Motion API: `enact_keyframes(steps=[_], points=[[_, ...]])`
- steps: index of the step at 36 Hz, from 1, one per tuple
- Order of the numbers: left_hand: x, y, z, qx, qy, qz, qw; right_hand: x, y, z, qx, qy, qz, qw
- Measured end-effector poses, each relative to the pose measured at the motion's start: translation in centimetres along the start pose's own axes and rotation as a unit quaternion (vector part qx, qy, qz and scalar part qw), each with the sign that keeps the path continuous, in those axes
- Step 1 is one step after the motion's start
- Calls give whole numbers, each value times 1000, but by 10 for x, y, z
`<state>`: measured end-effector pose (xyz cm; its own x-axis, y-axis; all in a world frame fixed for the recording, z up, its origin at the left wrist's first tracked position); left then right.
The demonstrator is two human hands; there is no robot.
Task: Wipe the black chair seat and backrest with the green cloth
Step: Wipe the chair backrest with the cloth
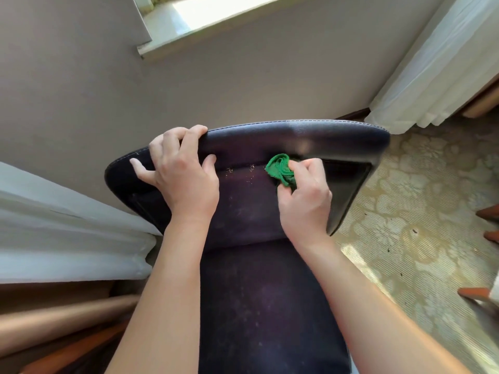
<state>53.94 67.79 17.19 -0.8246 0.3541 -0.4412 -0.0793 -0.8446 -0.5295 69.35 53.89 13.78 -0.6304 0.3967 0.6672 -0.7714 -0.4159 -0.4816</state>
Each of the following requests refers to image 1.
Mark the person's left hand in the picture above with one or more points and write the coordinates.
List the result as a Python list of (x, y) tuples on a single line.
[(187, 183)]

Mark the person's right hand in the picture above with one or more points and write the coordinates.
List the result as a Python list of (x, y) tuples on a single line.
[(308, 210)]

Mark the green cleaning cloth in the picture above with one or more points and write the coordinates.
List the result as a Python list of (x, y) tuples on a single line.
[(280, 169)]

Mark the black leather chair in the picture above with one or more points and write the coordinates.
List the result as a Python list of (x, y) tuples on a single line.
[(257, 299)]

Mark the person's right forearm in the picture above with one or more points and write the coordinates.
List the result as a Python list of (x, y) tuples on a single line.
[(370, 315)]

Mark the person's left forearm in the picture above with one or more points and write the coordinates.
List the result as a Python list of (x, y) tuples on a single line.
[(163, 307)]

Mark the dark wooden baseboard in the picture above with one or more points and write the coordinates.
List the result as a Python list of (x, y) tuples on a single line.
[(352, 114)]

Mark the white sheer curtain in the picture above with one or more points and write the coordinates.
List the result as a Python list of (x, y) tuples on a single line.
[(436, 73), (58, 229)]

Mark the white window sill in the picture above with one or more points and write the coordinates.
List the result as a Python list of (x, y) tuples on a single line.
[(187, 23)]

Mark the brown wooden furniture leg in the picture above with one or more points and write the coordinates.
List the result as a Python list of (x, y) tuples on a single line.
[(492, 236), (489, 213)]

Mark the orange wooden furniture leg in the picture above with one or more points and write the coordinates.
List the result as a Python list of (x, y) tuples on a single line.
[(473, 294)]

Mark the tan curtain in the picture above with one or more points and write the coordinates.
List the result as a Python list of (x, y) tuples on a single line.
[(483, 103), (58, 319)]

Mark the orange wooden table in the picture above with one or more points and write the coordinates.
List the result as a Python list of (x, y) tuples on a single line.
[(70, 352)]

